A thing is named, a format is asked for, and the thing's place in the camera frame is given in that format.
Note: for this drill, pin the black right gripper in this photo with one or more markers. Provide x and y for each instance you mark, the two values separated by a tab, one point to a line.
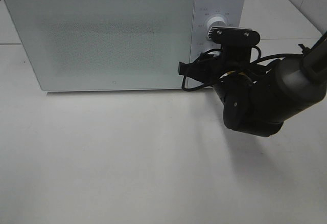
206	69

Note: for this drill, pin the white timer knob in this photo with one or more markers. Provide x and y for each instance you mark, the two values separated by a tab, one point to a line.
212	52

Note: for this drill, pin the white microwave door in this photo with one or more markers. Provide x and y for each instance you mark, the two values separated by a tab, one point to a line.
96	45

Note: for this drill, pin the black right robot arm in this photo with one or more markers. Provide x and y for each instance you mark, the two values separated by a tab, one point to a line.
258	95

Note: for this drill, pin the upper white power knob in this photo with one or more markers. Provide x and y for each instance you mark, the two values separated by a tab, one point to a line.
216	21

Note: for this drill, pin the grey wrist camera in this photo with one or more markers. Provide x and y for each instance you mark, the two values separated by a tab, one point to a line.
236	43

